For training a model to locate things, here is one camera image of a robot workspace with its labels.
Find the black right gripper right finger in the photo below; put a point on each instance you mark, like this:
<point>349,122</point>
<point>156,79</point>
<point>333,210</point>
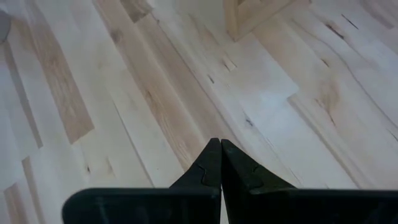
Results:
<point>295,207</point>

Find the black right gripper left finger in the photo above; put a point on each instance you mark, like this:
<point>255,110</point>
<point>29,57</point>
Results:
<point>155,205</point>

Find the light wooden slatted rack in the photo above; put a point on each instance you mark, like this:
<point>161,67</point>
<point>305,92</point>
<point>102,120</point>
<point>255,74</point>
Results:
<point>231,18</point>

